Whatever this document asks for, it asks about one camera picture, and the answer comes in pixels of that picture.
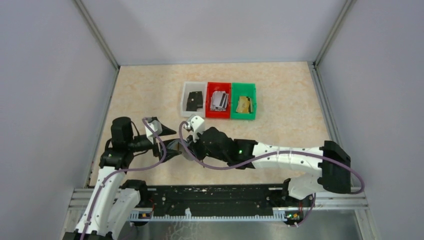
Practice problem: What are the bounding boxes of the cards in red bin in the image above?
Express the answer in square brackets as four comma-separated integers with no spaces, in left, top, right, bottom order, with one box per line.
[209,91,230,112]

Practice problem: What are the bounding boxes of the card in green bin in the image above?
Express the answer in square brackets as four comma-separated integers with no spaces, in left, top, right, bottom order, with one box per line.
[235,96,254,114]

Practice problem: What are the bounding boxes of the aluminium frame rail left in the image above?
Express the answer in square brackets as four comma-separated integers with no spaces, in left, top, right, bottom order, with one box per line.
[72,0,120,71]

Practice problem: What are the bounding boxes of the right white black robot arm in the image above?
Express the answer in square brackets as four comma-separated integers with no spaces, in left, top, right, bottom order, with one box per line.
[186,127,351,206]

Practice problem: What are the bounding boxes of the white plastic bin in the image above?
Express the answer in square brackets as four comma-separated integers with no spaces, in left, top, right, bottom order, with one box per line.
[180,81,207,118]

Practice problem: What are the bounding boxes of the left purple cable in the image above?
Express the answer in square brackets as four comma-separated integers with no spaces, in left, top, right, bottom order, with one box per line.
[79,117,168,240]

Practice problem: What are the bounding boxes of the red plastic bin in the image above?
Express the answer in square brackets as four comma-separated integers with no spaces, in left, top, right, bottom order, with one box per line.
[205,82,232,119]

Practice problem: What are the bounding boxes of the green plastic bin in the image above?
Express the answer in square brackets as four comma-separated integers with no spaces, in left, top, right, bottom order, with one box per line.
[230,82,257,120]

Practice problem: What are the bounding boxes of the black card holder in bin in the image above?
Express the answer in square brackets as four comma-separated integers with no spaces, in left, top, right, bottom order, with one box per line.
[186,91,203,112]

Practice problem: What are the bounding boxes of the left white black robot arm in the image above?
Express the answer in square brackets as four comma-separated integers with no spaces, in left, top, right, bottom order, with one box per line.
[63,116,176,240]

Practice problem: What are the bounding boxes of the aluminium frame rail right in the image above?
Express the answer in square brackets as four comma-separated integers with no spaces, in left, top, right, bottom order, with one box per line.
[307,61,352,193]

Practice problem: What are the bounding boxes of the aluminium frame rail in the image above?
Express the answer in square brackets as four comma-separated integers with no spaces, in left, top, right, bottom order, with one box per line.
[307,61,352,193]
[72,0,120,71]

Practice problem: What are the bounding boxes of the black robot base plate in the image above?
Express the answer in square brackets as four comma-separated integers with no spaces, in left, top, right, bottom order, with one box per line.
[136,183,313,217]

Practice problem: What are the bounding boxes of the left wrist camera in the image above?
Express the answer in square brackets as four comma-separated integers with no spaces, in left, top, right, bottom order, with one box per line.
[144,117,163,144]

